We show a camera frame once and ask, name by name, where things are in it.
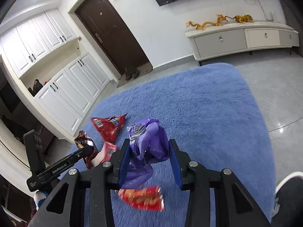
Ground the purple plastic bag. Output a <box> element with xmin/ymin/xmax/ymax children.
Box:
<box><xmin>118</xmin><ymin>118</ymin><xmax>170</xmax><ymax>190</ymax></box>

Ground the brown bag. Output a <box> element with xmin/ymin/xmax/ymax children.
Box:
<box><xmin>28</xmin><ymin>79</ymin><xmax>44</xmax><ymax>95</ymax></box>

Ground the small pink red packet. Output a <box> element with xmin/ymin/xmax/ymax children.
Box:
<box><xmin>92</xmin><ymin>141</ymin><xmax>118</xmax><ymax>167</ymax></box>

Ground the red triangular snack wrapper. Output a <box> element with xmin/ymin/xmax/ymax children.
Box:
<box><xmin>91</xmin><ymin>114</ymin><xmax>128</xmax><ymax>144</ymax></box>

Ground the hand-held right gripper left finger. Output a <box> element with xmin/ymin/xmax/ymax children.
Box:
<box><xmin>28</xmin><ymin>139</ymin><xmax>131</xmax><ymax>227</ymax></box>

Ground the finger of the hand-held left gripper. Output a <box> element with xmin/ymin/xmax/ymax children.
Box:
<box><xmin>75</xmin><ymin>145</ymin><xmax>93</xmax><ymax>160</ymax></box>

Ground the short golden dragon ornament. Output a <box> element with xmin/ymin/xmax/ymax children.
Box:
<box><xmin>234</xmin><ymin>15</ymin><xmax>254</xmax><ymax>23</ymax></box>

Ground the person's black shoe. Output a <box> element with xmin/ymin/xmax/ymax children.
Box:
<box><xmin>274</xmin><ymin>172</ymin><xmax>303</xmax><ymax>218</ymax></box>

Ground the television cable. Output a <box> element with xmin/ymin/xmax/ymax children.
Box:
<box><xmin>241</xmin><ymin>0</ymin><xmax>268</xmax><ymax>21</ymax></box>

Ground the white television stand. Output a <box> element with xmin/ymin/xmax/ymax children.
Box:
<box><xmin>185</xmin><ymin>21</ymin><xmax>300</xmax><ymax>67</ymax></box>

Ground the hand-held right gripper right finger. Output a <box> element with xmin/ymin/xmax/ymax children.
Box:
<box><xmin>168</xmin><ymin>139</ymin><xmax>272</xmax><ymax>227</ymax></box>

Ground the dark red snack wrapper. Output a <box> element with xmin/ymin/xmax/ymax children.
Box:
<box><xmin>74</xmin><ymin>130</ymin><xmax>99</xmax><ymax>170</ymax></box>

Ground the white cabinet unit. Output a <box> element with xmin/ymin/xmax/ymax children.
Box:
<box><xmin>0</xmin><ymin>8</ymin><xmax>111</xmax><ymax>138</ymax></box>

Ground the red orange snack packet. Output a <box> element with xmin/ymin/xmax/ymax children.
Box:
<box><xmin>117</xmin><ymin>186</ymin><xmax>165</xmax><ymax>212</ymax></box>

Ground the long golden dragon ornament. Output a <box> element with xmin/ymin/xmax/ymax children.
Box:
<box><xmin>186</xmin><ymin>14</ymin><xmax>234</xmax><ymax>30</ymax></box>

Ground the blue fluffy rug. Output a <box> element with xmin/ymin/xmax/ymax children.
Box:
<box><xmin>58</xmin><ymin>63</ymin><xmax>278</xmax><ymax>227</ymax></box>

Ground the dark brown door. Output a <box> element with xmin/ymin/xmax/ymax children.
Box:
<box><xmin>74</xmin><ymin>0</ymin><xmax>153</xmax><ymax>78</ymax></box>

